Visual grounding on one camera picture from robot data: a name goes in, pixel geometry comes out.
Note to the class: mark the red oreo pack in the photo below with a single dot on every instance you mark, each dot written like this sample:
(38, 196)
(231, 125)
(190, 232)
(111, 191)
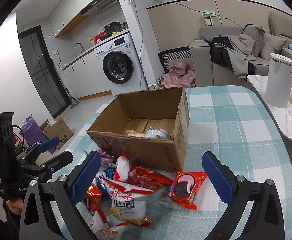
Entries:
(92, 198)
(185, 187)

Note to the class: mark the white cylindrical bin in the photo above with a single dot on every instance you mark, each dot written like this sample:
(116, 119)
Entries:
(279, 82)

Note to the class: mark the small white red packet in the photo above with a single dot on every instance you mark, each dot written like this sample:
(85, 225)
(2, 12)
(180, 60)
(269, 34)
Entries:
(122, 169)

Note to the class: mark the teal plaid tablecloth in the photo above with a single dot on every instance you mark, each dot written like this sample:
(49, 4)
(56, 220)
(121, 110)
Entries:
(231, 122)

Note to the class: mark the wall power strip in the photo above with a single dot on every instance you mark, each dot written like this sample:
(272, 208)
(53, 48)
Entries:
(208, 17)

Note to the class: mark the beige bread pack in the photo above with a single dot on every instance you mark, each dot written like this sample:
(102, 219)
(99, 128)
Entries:
(133, 133)

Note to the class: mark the grey cushion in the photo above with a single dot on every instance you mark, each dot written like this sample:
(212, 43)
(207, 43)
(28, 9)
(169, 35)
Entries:
(271, 44)

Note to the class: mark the black white patterned chair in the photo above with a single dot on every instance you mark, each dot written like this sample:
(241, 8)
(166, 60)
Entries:
(166, 56)

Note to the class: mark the person's left hand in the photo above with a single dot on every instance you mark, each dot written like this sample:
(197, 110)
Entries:
(15, 205)

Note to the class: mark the white kitchen cabinet counter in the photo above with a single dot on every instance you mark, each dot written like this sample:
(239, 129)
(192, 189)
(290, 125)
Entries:
(85, 76)

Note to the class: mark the purple silver snack bag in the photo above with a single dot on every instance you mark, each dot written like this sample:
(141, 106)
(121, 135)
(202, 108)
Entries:
(108, 161)

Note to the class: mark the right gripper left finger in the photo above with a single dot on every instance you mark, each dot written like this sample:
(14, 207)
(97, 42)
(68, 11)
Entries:
(38, 220)

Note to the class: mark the range hood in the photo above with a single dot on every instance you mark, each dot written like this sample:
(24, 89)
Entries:
(97, 6)

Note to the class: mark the silver grey snack bag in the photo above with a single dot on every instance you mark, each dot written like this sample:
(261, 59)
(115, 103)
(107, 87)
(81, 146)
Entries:
(152, 133)

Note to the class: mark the white washing machine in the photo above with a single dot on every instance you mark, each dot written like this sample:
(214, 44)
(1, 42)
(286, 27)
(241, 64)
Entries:
(121, 65)

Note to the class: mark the pile of dark clothes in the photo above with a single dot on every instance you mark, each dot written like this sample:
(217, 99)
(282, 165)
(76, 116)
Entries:
(235, 53)

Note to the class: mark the white noodle snack bag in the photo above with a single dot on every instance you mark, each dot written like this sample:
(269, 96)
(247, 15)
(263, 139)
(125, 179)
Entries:
(128, 202)

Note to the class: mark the dark glass door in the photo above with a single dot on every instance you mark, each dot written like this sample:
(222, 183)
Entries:
(42, 71)

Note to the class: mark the blue snack pack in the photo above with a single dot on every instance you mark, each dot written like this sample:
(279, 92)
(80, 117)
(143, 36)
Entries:
(98, 181)

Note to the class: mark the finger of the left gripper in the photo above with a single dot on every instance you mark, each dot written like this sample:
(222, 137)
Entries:
(58, 162)
(41, 147)

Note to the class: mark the red crinkled snack bag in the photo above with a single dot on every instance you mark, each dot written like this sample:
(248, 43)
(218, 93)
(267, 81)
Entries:
(149, 179)

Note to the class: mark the pink cloth pile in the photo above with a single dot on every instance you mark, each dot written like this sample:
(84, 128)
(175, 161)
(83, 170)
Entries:
(179, 75)

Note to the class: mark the small cardboard box on floor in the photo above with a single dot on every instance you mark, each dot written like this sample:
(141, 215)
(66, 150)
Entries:
(57, 127)

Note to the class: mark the marble coffee table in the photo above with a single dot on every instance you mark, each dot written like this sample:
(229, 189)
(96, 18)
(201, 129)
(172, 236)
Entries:
(282, 117)

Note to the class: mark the brown SF cardboard box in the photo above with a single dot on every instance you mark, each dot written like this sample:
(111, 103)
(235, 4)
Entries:
(164, 108)

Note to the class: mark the white red-trim snack bag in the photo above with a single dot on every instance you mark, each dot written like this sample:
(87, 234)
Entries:
(102, 229)

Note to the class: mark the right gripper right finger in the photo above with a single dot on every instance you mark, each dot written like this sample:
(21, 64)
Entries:
(265, 219)

